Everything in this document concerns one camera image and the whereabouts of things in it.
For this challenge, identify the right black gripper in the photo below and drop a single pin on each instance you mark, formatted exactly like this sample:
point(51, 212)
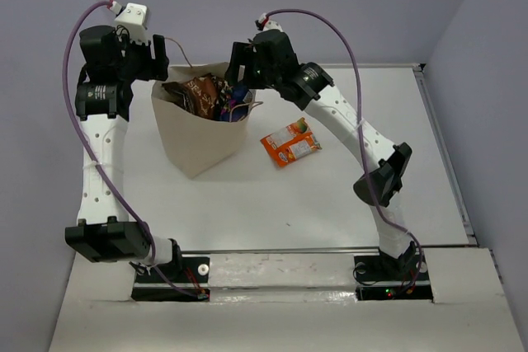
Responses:
point(243, 53)

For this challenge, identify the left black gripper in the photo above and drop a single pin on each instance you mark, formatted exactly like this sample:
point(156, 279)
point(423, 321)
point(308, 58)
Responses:
point(157, 68)

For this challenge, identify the purple Krokant snack bag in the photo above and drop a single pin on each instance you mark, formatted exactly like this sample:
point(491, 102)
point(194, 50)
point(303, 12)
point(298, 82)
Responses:
point(232, 102)

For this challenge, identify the brown Kettle chips bag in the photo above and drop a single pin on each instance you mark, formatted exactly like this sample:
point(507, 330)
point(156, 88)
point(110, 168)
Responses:
point(199, 96)

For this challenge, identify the beige paper bag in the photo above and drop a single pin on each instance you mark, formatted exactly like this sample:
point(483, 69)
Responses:
point(193, 144)

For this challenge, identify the orange Fox's candy bag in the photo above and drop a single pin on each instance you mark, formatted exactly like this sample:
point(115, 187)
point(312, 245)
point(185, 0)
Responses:
point(291, 143)

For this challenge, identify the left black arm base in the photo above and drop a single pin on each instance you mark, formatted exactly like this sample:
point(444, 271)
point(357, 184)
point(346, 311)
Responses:
point(191, 281)

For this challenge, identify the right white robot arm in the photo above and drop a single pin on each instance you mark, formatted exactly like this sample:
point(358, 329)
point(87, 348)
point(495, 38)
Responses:
point(383, 162)

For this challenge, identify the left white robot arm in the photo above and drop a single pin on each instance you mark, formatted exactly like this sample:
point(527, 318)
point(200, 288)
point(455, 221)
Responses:
point(107, 229)

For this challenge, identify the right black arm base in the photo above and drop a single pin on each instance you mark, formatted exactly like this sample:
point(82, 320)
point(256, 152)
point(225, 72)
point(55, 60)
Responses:
point(375, 283)

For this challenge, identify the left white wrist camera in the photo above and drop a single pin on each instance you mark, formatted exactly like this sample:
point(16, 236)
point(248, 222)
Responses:
point(133, 19)

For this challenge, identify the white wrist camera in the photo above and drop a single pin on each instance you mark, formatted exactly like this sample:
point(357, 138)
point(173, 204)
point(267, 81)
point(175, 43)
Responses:
point(267, 29)
point(133, 19)

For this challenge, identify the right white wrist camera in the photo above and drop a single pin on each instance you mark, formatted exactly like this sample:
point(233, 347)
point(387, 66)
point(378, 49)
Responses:
point(267, 29)

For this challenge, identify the aluminium table frame rail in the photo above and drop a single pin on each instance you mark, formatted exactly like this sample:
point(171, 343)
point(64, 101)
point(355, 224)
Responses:
point(418, 71)

